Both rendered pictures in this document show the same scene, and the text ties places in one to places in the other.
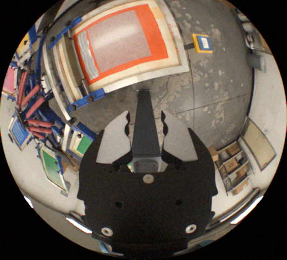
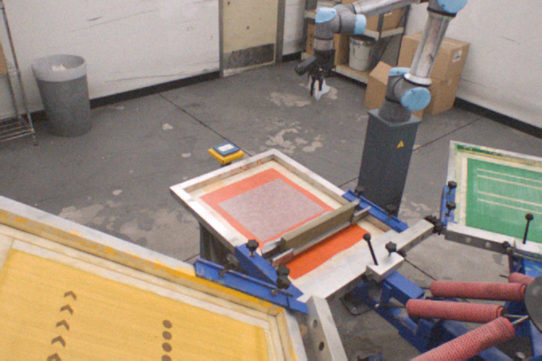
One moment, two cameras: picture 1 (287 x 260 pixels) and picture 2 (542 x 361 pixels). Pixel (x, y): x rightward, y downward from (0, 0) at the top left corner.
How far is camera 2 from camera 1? 1.91 m
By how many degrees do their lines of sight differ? 51
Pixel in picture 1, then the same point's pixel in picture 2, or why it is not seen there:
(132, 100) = not seen: hidden behind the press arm
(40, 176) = not seen: outside the picture
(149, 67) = (293, 176)
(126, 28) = (254, 201)
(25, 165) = not seen: outside the picture
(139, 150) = (382, 131)
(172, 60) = (273, 164)
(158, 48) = (267, 176)
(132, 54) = (287, 189)
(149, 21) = (233, 188)
